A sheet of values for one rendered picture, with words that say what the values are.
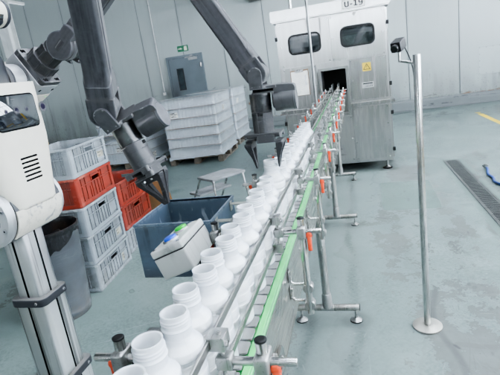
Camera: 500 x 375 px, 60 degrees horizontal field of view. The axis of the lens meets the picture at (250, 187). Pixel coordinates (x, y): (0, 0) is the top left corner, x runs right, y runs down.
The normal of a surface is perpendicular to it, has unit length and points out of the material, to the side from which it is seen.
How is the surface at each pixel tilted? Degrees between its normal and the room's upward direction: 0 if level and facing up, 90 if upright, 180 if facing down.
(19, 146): 90
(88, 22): 114
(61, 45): 92
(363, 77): 90
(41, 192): 90
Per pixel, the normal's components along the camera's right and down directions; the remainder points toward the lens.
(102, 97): 0.13, 0.61
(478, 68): -0.22, 0.29
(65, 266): 0.75, 0.13
